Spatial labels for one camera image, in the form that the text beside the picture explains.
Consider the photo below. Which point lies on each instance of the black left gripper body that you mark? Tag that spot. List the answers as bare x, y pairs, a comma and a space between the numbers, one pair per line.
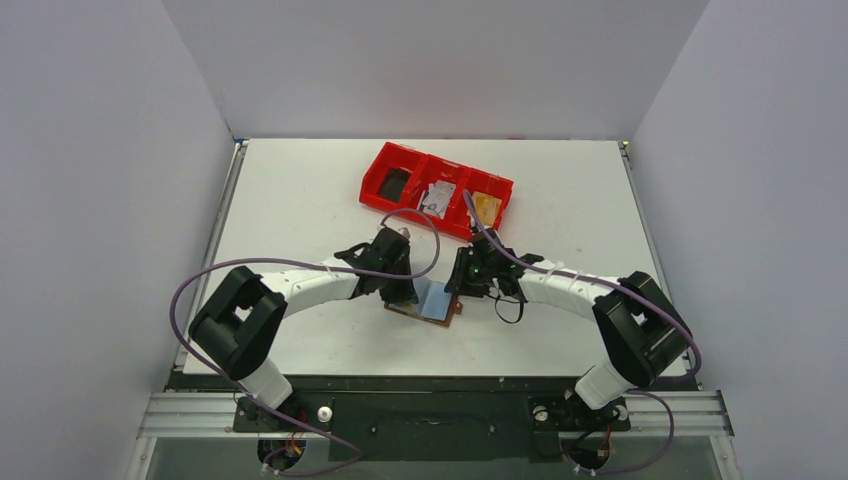
395, 289

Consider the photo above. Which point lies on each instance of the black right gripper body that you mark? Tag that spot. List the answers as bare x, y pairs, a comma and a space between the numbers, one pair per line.
463, 285

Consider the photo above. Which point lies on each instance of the brown leather card holder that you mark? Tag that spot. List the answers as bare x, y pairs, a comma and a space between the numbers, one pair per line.
434, 305

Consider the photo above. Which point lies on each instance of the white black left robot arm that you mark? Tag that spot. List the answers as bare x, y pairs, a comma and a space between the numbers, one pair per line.
238, 324

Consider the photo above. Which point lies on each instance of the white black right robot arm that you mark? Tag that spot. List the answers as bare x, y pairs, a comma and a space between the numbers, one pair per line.
642, 332

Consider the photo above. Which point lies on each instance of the yellow card in bin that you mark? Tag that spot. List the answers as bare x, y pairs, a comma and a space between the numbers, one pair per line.
487, 209

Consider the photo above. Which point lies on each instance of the black card in bin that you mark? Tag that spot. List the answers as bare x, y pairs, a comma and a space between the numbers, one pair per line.
393, 184

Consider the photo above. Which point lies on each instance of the white grey cards in bin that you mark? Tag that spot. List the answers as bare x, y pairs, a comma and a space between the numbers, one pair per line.
436, 199

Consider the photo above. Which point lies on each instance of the red three-compartment plastic bin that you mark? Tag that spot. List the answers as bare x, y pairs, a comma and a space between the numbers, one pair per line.
427, 168

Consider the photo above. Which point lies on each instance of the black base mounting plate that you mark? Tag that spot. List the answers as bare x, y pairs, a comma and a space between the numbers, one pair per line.
589, 444

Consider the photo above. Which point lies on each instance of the aluminium front rail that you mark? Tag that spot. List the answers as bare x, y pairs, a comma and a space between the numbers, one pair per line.
226, 415

